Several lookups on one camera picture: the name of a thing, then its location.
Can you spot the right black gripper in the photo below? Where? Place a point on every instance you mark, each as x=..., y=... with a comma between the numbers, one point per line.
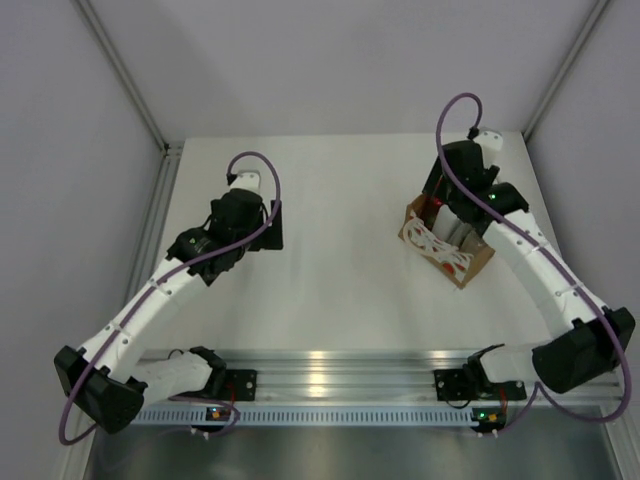
x=435, y=183

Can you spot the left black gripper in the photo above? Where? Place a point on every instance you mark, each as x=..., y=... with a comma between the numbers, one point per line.
x=271, y=240

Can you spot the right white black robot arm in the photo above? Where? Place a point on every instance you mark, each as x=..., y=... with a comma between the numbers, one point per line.
x=586, y=334

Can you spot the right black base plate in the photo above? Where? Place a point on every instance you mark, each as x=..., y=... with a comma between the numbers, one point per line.
x=463, y=385

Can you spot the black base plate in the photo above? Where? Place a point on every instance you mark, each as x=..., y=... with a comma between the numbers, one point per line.
x=463, y=385
x=239, y=385

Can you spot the aluminium frame post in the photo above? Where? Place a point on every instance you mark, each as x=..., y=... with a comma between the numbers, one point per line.
x=569, y=60
x=97, y=30

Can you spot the right aluminium frame post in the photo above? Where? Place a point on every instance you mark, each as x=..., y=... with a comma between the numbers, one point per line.
x=569, y=60

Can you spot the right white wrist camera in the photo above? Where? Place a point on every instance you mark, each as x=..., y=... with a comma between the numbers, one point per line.
x=491, y=143

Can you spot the jute watermelon canvas bag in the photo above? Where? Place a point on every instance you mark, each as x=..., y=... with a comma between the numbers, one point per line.
x=430, y=230

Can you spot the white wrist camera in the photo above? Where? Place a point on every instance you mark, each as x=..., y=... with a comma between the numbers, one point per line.
x=248, y=180
x=491, y=143

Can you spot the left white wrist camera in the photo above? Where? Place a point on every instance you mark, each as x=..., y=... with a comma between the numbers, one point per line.
x=248, y=180

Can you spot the aluminium mounting rail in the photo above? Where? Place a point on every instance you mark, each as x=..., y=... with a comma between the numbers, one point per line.
x=360, y=377

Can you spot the left aluminium frame post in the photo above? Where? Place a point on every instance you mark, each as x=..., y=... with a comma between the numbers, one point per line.
x=97, y=30

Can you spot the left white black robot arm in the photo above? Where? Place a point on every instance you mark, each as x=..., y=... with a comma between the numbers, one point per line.
x=104, y=378

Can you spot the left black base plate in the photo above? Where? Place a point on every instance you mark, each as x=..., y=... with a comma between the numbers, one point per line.
x=239, y=385

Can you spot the slotted cable duct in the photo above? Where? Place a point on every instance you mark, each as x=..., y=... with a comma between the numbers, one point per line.
x=253, y=415

